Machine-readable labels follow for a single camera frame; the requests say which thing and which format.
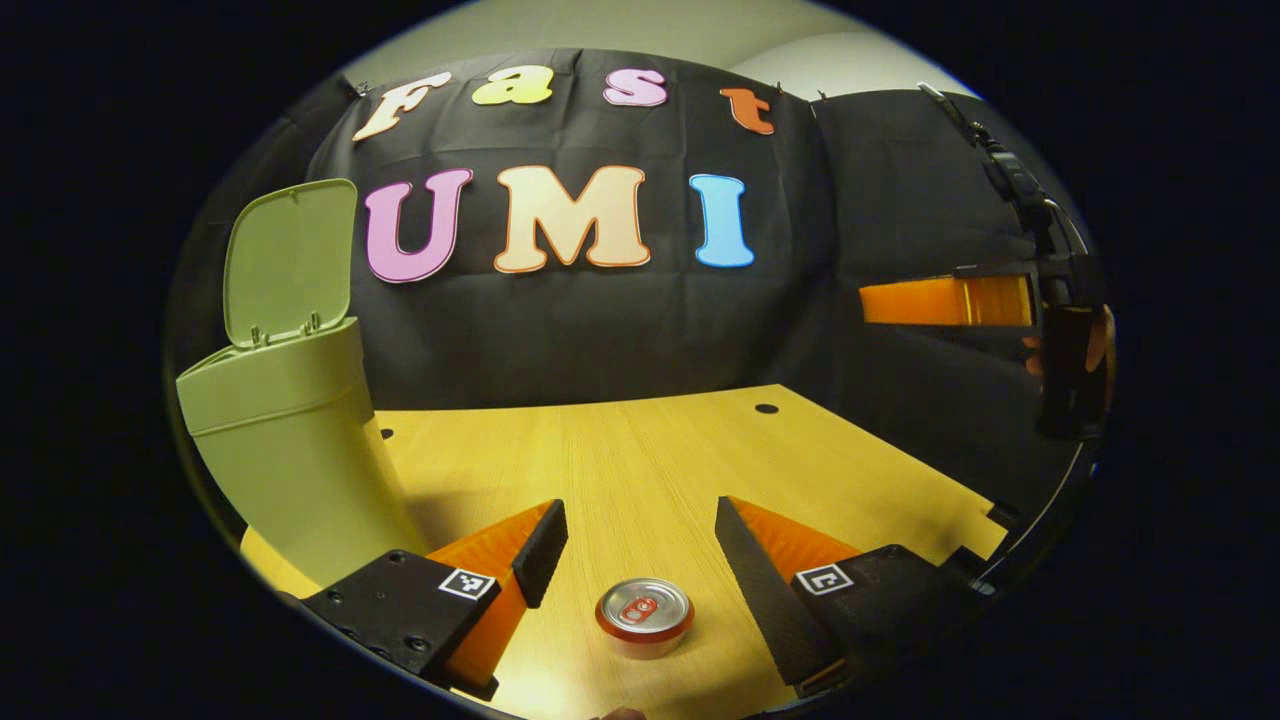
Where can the black backdrop cloth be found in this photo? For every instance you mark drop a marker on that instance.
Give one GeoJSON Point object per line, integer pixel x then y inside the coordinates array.
{"type": "Point", "coordinates": [600, 320]}

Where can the orange pop can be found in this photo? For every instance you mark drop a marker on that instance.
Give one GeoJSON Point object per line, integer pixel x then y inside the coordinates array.
{"type": "Point", "coordinates": [645, 612]}

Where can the pale green garbage bin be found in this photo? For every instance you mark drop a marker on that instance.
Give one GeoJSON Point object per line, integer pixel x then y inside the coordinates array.
{"type": "Point", "coordinates": [290, 460]}

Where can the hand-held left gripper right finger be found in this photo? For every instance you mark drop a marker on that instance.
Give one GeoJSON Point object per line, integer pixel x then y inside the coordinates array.
{"type": "Point", "coordinates": [880, 600]}

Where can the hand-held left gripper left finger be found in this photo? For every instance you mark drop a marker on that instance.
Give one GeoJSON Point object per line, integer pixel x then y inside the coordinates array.
{"type": "Point", "coordinates": [400, 610]}

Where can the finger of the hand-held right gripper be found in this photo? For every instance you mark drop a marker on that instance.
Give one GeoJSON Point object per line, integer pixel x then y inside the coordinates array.
{"type": "Point", "coordinates": [950, 300]}

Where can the wooden desktop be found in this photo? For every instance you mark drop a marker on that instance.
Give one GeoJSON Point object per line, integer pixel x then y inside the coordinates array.
{"type": "Point", "coordinates": [640, 470]}

